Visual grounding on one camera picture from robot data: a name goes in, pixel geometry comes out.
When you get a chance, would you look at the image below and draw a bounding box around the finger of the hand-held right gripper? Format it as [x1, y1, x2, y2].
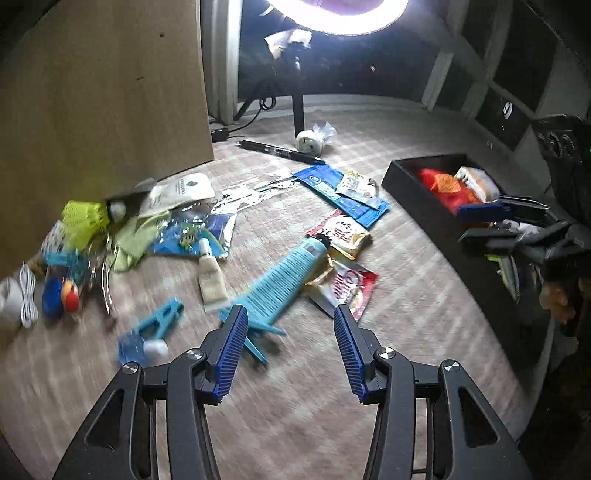
[456, 196, 552, 223]
[458, 220, 575, 260]

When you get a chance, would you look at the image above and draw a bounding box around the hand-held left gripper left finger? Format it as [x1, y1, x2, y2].
[53, 305, 250, 480]

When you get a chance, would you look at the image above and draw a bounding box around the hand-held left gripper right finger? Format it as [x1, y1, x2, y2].
[333, 305, 534, 480]

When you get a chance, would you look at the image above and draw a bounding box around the black rectangular container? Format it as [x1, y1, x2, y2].
[382, 154, 559, 370]

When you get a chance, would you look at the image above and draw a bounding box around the teal tube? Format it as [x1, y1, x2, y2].
[231, 235, 331, 330]

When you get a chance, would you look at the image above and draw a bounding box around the white paper sachet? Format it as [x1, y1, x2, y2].
[139, 173, 217, 217]

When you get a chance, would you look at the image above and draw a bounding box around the orange figurine keychain toy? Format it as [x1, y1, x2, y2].
[61, 278, 83, 313]

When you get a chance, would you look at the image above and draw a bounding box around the person's right hand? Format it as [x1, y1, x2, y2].
[539, 279, 570, 324]

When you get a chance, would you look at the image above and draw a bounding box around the orange white snack packet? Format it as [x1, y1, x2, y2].
[455, 166, 502, 204]

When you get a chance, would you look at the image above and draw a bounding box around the red snack packet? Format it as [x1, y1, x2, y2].
[418, 168, 483, 216]

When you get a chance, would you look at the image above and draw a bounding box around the green packet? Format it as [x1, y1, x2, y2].
[485, 254, 520, 302]

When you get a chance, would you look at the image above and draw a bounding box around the red white sachet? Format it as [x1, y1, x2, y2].
[307, 261, 379, 323]
[305, 209, 372, 260]

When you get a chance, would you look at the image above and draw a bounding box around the small cream tube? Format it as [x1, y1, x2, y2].
[198, 237, 230, 315]

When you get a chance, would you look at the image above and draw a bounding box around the gold sachet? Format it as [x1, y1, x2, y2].
[302, 254, 343, 297]

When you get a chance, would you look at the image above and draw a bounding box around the dark shelf unit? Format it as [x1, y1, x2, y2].
[422, 0, 591, 155]

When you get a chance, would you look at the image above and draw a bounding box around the blue foil packet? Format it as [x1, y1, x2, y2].
[150, 203, 238, 259]

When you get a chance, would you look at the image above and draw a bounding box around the small pale printed sachet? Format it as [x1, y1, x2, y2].
[335, 172, 380, 204]

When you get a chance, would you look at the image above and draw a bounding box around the green cloth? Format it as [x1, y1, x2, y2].
[113, 210, 174, 273]

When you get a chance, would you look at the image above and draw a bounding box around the silver foil strip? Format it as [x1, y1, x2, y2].
[217, 168, 301, 212]

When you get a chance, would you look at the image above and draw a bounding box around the blue flat packet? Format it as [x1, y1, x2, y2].
[293, 165, 391, 229]

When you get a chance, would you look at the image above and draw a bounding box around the blue disc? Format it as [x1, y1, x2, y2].
[42, 279, 65, 319]

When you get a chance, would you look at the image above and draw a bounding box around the yellow-green shuttlecock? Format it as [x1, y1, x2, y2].
[61, 200, 129, 248]

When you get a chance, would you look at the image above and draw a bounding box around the black pen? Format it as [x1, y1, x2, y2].
[238, 140, 326, 165]

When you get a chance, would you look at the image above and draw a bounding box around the white blue tissue pack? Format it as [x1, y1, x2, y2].
[41, 220, 66, 259]

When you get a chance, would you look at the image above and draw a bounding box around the white roll tape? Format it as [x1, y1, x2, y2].
[0, 277, 24, 324]

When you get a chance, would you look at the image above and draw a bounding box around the white crumpled tissue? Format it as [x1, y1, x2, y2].
[265, 28, 313, 59]

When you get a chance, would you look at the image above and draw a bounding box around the wooden board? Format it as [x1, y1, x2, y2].
[0, 0, 215, 278]

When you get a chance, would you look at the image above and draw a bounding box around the white cable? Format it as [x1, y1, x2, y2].
[18, 262, 40, 329]

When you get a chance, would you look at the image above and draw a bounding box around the ring light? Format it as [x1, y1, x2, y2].
[265, 0, 409, 36]

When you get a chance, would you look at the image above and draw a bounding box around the white door frame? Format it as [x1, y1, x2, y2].
[201, 0, 243, 126]

